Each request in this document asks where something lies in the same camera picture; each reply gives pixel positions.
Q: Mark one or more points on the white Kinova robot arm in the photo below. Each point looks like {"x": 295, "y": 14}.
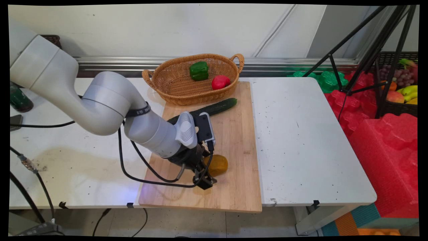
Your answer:
{"x": 100, "y": 100}

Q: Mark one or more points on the yellow green bananas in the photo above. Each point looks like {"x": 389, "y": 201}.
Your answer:
{"x": 410, "y": 89}

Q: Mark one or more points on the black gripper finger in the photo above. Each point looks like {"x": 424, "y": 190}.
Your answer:
{"x": 208, "y": 183}
{"x": 198, "y": 176}

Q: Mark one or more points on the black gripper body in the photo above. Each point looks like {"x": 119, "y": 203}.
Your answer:
{"x": 190, "y": 157}

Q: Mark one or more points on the black phone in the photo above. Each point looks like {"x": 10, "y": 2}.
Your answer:
{"x": 15, "y": 122}

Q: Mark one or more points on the dark fruit crate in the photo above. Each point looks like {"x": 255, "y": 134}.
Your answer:
{"x": 398, "y": 108}

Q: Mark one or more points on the orange foam piece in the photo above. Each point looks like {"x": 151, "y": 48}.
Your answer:
{"x": 378, "y": 232}

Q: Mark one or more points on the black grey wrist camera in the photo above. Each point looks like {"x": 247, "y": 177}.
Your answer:
{"x": 204, "y": 129}

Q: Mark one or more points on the red foam pieces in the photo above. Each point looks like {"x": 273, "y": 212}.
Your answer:
{"x": 351, "y": 103}

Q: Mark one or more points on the teal orange foam mat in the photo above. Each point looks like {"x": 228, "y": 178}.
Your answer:
{"x": 366, "y": 212}

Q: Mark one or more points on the black tripod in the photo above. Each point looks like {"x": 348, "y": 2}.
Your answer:
{"x": 398, "y": 50}

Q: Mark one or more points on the white table leg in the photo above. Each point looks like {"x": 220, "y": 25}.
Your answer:
{"x": 314, "y": 219}

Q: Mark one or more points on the green bell pepper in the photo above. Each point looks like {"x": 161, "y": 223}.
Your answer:
{"x": 199, "y": 71}

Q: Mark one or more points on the aluminium wall rail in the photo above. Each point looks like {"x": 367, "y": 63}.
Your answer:
{"x": 284, "y": 62}

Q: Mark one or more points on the large red foam block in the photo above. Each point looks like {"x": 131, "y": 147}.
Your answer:
{"x": 384, "y": 160}

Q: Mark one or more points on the small orange fruit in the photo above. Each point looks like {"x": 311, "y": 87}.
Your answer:
{"x": 392, "y": 86}

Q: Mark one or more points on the peach coloured fruit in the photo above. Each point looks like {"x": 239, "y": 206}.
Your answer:
{"x": 394, "y": 97}

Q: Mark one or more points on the yellow bell pepper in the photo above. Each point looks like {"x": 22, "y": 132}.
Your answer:
{"x": 219, "y": 164}

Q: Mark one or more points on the purple grapes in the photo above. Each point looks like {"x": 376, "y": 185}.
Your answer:
{"x": 403, "y": 77}

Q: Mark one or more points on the dark green cucumber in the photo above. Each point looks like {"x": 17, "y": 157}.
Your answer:
{"x": 217, "y": 107}

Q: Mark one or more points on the wooden cutting board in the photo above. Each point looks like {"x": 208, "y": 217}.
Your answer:
{"x": 234, "y": 150}

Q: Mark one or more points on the red green fruit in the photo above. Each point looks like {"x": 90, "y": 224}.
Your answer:
{"x": 413, "y": 68}

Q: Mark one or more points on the dark woven basket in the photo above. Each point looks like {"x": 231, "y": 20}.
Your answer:
{"x": 53, "y": 40}

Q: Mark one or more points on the dark green bottle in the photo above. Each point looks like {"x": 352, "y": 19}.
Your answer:
{"x": 20, "y": 100}

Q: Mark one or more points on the red apple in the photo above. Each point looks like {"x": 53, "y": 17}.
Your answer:
{"x": 220, "y": 82}

